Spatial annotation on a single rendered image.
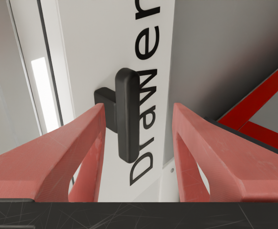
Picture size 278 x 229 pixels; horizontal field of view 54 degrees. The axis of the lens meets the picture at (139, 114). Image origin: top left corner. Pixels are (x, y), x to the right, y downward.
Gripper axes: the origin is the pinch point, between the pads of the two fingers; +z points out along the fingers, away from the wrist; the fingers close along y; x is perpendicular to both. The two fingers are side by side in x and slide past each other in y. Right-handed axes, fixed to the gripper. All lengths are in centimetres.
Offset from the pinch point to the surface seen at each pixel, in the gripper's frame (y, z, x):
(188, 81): -6.0, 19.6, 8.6
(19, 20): 6.8, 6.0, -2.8
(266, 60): -25, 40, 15
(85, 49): 3.4, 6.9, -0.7
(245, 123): -14.4, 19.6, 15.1
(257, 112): -17.1, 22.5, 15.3
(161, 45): -1.9, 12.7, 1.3
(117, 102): 1.4, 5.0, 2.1
